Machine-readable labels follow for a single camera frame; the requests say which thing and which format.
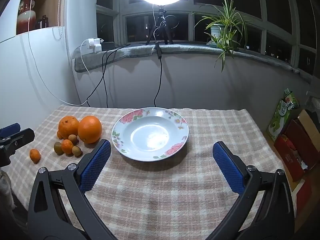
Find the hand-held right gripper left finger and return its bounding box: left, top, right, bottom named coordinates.
left=27, top=139, right=118, bottom=240

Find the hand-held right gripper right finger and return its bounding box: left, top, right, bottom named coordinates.
left=205, top=141, right=295, bottom=240

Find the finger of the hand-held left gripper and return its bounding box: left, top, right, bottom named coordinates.
left=0, top=123, right=21, bottom=137
left=0, top=128, right=35, bottom=167

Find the small mandarin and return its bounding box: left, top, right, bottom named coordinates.
left=61, top=139, right=74, bottom=155
left=29, top=149, right=41, bottom=163

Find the smooth large orange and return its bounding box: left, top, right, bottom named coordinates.
left=78, top=115, right=103, bottom=144

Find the bumpy orange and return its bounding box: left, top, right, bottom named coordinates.
left=58, top=115, right=80, bottom=140

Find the floral white plate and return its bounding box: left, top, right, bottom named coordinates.
left=111, top=107, right=189, bottom=162

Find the red cardboard box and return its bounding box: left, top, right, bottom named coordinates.
left=273, top=118, right=320, bottom=183

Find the plaid tablecloth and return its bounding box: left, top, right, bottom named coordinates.
left=5, top=104, right=298, bottom=240

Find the green gift bag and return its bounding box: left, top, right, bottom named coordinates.
left=266, top=88, right=300, bottom=142

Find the dark bottle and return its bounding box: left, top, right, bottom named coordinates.
left=37, top=15, right=49, bottom=29

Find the red and white vase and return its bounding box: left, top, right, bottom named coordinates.
left=16, top=0, right=36, bottom=35

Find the white plant pot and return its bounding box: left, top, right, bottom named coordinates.
left=210, top=24, right=225, bottom=46

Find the spider plant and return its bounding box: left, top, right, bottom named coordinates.
left=194, top=0, right=251, bottom=73

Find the white cable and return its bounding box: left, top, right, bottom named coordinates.
left=27, top=0, right=92, bottom=106

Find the black ring light cable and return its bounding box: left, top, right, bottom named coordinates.
left=152, top=21, right=164, bottom=108

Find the window frame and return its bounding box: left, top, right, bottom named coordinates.
left=96, top=0, right=320, bottom=76

